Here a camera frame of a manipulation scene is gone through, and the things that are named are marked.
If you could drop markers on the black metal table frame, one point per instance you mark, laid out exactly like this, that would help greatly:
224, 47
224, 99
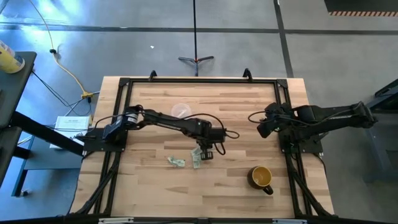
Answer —
202, 80

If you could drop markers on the blue metal stand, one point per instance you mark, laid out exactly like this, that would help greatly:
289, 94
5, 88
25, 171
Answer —
46, 158

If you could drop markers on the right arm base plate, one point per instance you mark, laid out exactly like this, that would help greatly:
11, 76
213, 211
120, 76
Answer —
311, 147

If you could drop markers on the black desk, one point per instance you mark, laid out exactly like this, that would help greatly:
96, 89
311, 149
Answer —
15, 90

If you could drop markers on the yellow wipes canister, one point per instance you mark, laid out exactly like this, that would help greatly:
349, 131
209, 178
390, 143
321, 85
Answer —
9, 60

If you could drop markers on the black hazard-striped mat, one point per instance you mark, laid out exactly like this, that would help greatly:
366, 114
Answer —
360, 6

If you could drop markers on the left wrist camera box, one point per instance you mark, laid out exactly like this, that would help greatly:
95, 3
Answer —
218, 135

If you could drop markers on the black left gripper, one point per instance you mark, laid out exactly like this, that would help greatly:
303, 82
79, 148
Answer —
207, 154

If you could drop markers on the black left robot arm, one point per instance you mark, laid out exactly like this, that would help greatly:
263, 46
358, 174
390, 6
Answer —
174, 121

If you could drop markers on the white paper sheet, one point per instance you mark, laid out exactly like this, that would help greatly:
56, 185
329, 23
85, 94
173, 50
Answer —
70, 123

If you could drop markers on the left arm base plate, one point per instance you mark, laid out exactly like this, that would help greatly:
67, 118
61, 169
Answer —
93, 144

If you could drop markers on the blue metal cart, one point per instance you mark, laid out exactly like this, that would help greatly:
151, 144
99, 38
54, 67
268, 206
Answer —
382, 149

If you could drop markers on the clear round plastic container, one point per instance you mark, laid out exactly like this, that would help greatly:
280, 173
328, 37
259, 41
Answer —
180, 109

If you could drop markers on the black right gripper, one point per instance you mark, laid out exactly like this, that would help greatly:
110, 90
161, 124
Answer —
265, 130

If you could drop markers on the white metal bracket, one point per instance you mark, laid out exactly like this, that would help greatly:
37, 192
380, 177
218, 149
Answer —
289, 221
115, 220

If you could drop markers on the brown mug yellow inside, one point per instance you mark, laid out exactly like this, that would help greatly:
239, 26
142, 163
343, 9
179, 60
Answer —
260, 177

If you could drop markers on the black table clamp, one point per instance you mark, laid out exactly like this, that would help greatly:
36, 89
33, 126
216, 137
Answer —
247, 73
152, 74

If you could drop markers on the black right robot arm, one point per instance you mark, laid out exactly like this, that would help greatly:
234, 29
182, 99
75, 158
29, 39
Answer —
329, 113

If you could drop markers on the black tripod stand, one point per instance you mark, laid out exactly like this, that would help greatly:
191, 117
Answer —
195, 59

